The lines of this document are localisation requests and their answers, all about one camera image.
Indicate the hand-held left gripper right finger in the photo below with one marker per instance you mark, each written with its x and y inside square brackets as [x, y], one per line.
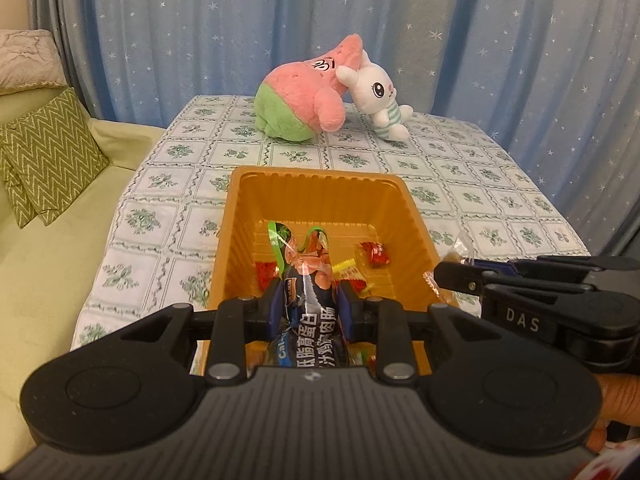
[346, 315]

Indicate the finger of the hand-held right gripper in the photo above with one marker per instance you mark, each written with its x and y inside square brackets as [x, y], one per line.
[460, 280]
[565, 263]

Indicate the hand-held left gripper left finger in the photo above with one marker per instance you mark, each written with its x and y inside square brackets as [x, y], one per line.
[274, 305]

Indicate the red snack packet white label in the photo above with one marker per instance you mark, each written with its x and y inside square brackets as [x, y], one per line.
[265, 276]

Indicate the green black sausage packet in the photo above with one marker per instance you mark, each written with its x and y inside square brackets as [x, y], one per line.
[310, 330]

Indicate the red yellow candy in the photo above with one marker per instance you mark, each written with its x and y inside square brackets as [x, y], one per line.
[357, 277]

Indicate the red white foil candy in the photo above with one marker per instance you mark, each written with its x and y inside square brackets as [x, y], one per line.
[375, 253]

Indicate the orange plastic tray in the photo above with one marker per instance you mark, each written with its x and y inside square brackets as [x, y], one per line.
[320, 195]

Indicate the person's right hand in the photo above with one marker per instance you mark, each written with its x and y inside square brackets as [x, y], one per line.
[622, 400]

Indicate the floral checked tablecloth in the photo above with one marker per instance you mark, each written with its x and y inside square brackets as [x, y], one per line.
[450, 160]

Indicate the red white printed clothing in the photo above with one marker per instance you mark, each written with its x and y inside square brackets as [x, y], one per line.
[610, 469]

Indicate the white rabbit plush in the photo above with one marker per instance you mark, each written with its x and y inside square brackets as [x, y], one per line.
[375, 90]

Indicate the pink green starfish plush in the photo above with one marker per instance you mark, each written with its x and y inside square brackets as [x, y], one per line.
[295, 95]

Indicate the light green sofa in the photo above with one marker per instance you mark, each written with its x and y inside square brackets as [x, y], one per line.
[50, 285]

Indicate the green zigzag cushion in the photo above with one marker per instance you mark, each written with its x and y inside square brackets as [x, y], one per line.
[12, 195]
[50, 150]

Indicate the blue starred curtain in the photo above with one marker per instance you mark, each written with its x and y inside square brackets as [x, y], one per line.
[225, 10]

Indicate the beige quilted pillow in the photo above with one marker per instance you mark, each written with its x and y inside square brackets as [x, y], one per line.
[25, 60]

